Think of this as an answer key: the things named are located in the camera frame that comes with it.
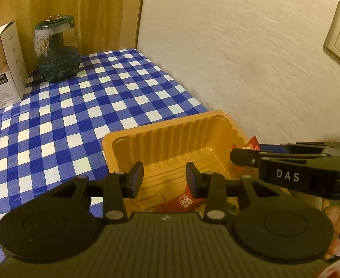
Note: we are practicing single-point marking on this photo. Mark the white product box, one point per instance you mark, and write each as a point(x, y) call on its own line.
point(5, 69)

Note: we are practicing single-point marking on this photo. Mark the red white patterned clothing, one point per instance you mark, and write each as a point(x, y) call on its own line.
point(336, 269)

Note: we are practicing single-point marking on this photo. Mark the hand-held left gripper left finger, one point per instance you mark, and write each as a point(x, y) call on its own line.
point(136, 179)

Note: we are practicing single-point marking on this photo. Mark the glass jar with green lid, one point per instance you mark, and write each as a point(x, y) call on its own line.
point(57, 55)

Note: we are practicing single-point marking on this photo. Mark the blue white checkered tablecloth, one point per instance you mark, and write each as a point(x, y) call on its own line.
point(71, 107)

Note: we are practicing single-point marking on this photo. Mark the orange plastic tray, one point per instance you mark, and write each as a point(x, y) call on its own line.
point(164, 139)

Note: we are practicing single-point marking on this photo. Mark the person's right hand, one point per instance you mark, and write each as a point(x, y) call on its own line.
point(337, 218)

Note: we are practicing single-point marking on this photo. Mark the red snack packet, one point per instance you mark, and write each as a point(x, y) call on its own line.
point(252, 143)
point(181, 201)

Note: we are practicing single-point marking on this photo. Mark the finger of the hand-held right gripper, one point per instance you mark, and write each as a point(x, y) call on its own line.
point(243, 157)
point(308, 147)

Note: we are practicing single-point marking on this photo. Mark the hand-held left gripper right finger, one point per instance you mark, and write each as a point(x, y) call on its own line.
point(190, 179)

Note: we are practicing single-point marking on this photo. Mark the wooden cabinet side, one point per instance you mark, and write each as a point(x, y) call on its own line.
point(86, 11)

